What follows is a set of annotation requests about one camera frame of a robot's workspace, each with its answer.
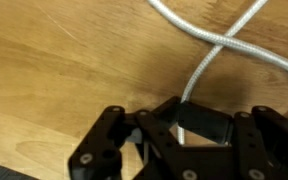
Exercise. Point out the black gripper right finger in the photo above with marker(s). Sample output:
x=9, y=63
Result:
x=259, y=139

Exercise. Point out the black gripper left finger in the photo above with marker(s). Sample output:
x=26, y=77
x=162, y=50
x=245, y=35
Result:
x=99, y=155

